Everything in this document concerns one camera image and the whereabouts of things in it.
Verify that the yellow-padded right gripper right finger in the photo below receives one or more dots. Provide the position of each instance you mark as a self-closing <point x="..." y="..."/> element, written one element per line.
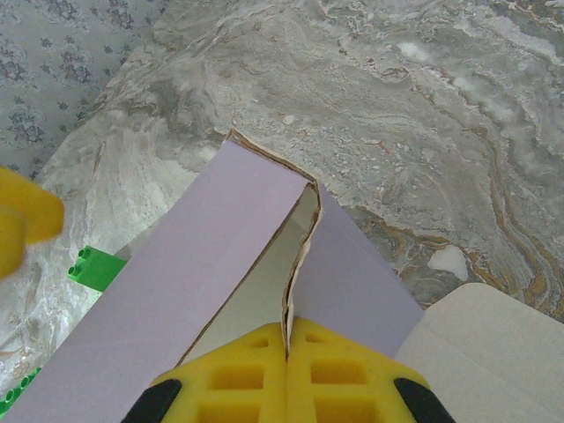
<point x="343" y="388"/>

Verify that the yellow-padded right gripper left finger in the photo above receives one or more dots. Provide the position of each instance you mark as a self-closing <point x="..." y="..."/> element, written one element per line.
<point x="229" y="388"/>

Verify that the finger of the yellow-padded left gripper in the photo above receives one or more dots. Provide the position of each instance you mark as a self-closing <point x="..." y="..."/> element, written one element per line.
<point x="11" y="242"/>
<point x="35" y="211"/>

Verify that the lilac and white paper box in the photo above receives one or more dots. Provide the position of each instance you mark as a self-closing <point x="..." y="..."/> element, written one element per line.
<point x="198" y="286"/>

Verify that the small green toy block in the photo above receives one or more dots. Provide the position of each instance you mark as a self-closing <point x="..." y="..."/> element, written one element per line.
<point x="99" y="273"/>

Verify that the large green toy block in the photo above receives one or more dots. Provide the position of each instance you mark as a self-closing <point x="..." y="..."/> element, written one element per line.
<point x="17" y="390"/>

